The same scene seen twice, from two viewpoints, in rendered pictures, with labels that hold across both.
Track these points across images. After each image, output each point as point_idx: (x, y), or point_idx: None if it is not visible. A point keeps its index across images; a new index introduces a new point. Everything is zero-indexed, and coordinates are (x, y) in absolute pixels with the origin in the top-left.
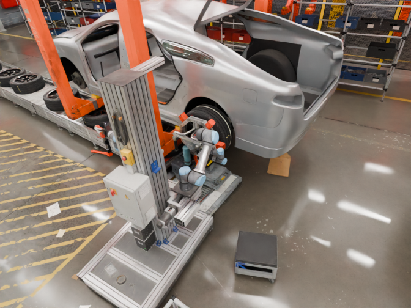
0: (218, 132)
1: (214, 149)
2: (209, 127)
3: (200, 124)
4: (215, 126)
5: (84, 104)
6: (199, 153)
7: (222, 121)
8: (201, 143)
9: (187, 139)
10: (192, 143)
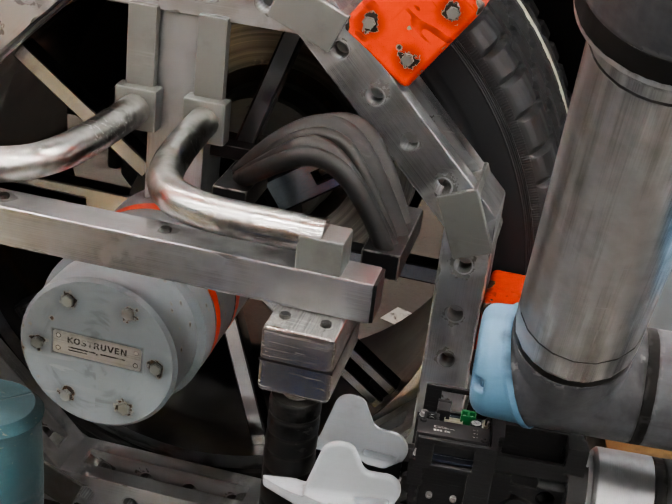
0: (494, 150)
1: (663, 344)
2: (426, 46)
3: (261, 19)
4: (472, 50)
5: None
6: (336, 446)
7: (517, 17)
8: (378, 283)
9: (93, 243)
10: (159, 311)
